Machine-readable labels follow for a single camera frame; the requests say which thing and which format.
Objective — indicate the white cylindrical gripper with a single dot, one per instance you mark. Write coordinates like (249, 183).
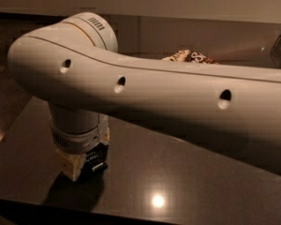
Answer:
(76, 142)

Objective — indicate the black rxbar chocolate wrapper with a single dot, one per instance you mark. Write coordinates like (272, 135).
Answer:
(95, 160)

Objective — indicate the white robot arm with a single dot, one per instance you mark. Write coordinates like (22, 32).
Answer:
(75, 66)

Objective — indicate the brown chip bag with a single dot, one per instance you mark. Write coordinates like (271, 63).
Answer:
(190, 57)

